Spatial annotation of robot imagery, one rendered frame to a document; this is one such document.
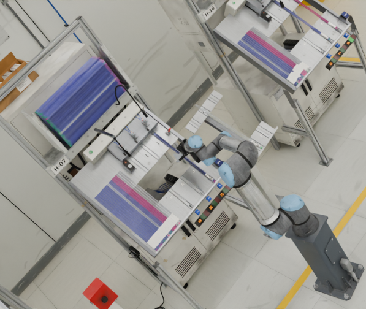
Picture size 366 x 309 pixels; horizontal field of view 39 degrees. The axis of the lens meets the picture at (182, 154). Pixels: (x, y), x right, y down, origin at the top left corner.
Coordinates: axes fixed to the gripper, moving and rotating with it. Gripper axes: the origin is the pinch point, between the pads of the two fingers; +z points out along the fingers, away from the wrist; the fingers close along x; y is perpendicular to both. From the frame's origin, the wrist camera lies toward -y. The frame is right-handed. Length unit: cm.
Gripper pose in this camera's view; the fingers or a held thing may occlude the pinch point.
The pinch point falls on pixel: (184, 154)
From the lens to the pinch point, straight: 320.8
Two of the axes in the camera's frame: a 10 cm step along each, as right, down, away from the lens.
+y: -7.4, -6.8, -0.5
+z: -2.3, 1.7, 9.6
